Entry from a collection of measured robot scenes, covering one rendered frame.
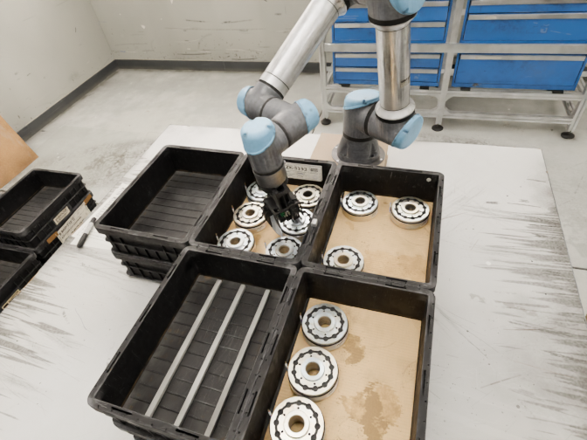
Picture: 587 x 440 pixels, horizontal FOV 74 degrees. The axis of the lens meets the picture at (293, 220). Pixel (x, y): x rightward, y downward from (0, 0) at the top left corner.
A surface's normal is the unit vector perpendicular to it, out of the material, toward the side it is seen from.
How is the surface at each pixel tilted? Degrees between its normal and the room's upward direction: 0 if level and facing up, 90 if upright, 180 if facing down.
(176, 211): 0
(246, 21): 90
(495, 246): 0
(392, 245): 0
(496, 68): 90
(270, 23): 90
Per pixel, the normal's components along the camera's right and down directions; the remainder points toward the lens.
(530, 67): -0.27, 0.70
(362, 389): -0.11, -0.70
